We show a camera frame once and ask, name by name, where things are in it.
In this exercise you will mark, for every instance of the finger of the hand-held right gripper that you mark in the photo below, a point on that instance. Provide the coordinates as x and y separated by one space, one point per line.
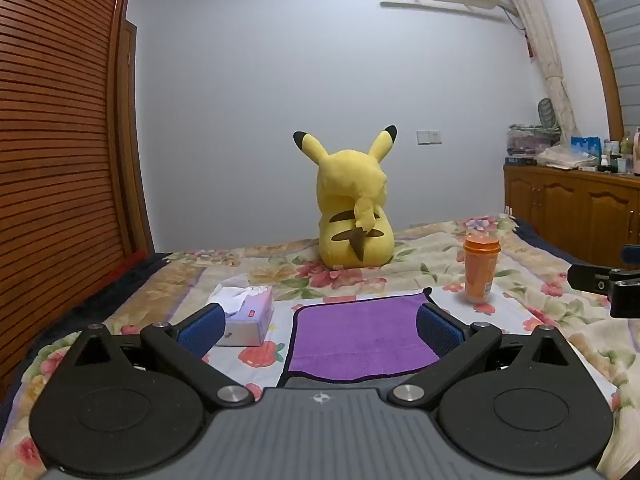
587 277

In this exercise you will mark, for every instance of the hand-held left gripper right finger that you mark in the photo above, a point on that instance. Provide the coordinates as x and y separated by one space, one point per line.
441 331

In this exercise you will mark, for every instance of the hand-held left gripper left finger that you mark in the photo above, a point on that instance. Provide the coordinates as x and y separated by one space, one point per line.
202 329

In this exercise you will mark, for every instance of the purple towel with black border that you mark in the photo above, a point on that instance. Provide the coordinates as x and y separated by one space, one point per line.
360 332

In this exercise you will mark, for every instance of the white and pink tissue box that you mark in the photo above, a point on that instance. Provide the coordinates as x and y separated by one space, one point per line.
250 317

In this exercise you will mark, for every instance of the dark blue mattress cover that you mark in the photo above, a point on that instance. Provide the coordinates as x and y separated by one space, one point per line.
542 240

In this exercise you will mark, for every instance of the orange plastic bottle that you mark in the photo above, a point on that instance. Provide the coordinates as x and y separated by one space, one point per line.
481 272

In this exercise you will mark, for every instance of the wooden cabinet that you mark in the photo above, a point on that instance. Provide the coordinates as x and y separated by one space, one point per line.
570 205

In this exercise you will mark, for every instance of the crumpled clear plastic bag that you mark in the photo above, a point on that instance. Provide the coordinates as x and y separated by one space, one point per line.
565 156

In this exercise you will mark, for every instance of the floral bed blanket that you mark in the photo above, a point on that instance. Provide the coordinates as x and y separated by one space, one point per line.
320 275

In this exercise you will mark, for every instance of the blue and white box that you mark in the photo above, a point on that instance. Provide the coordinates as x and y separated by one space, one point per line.
586 147

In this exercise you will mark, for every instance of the pink bottle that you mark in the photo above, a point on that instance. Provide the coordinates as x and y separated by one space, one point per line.
636 152

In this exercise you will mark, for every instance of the green bottle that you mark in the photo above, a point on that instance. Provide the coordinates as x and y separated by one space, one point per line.
626 145

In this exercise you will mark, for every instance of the yellow plush toy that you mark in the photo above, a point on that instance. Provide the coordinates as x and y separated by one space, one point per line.
352 215

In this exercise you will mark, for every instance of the stack of folded bags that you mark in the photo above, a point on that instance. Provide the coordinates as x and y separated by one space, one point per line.
530 140

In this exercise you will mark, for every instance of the grey fan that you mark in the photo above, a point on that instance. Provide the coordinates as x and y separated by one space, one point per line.
546 112

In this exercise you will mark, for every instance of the wooden louvered wardrobe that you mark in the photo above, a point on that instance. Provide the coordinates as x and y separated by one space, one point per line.
55 160

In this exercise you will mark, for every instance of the cream lace curtain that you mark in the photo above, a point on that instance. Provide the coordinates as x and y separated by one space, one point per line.
545 45

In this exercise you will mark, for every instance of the window blinds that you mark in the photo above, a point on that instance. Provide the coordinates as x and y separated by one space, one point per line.
622 20

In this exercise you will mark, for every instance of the white wall socket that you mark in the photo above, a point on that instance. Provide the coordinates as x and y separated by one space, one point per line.
429 138

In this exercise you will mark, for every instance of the wooden window frame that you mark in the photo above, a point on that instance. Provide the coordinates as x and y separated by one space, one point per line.
597 45

